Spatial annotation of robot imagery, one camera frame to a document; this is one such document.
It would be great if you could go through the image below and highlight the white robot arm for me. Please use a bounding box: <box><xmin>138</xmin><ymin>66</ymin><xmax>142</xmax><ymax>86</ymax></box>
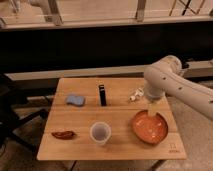
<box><xmin>144</xmin><ymin>55</ymin><xmax>213</xmax><ymax>121</ymax></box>

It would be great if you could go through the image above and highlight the black standing eraser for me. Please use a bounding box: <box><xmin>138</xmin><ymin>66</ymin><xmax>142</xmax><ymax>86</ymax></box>
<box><xmin>98</xmin><ymin>84</ymin><xmax>107</xmax><ymax>106</ymax></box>

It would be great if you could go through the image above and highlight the blue sponge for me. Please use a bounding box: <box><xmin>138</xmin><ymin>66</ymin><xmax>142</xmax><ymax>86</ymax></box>
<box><xmin>66</xmin><ymin>95</ymin><xmax>85</xmax><ymax>107</ymax></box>

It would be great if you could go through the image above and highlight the white tube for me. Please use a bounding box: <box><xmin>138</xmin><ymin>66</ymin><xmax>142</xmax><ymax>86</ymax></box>
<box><xmin>129</xmin><ymin>88</ymin><xmax>144</xmax><ymax>102</ymax></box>

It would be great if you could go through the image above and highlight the clear plastic cup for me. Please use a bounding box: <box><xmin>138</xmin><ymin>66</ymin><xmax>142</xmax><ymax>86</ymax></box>
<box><xmin>90</xmin><ymin>122</ymin><xmax>111</xmax><ymax>145</ymax></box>

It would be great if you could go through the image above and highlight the wooden stick end effector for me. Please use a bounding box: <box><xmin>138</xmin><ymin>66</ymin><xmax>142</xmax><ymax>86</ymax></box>
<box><xmin>148</xmin><ymin>102</ymin><xmax>157</xmax><ymax>117</ymax></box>

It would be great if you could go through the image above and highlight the orange bowl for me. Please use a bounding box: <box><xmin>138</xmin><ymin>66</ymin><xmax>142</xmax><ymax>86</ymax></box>
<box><xmin>131</xmin><ymin>110</ymin><xmax>168</xmax><ymax>145</ymax></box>

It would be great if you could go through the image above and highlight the black chair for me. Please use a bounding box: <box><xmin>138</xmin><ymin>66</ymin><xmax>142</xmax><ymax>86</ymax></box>
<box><xmin>0</xmin><ymin>73</ymin><xmax>48</xmax><ymax>152</ymax></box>

